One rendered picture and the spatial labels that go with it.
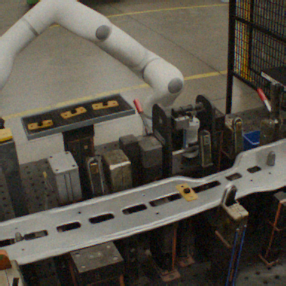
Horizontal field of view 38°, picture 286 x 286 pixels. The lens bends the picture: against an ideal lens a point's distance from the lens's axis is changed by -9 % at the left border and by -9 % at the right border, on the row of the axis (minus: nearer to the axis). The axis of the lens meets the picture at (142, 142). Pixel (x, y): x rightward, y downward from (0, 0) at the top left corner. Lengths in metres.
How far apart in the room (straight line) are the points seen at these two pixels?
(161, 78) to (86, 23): 0.40
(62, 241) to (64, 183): 0.20
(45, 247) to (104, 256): 0.18
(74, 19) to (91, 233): 0.68
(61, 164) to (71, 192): 0.09
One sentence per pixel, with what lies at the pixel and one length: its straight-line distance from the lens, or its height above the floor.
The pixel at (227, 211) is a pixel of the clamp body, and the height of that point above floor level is 1.04.
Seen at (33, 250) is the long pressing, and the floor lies 1.00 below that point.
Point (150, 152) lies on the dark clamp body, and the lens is 1.41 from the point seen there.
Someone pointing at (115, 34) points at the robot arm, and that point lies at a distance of 1.57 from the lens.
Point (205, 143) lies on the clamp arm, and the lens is 1.46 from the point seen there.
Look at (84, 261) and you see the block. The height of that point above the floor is 1.03.
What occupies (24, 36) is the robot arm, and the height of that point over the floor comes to 1.44.
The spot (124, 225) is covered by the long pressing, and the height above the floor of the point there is 1.00.
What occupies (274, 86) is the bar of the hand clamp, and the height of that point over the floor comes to 1.21.
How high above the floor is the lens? 1.84
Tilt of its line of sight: 32 degrees down
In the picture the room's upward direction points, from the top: 1 degrees counter-clockwise
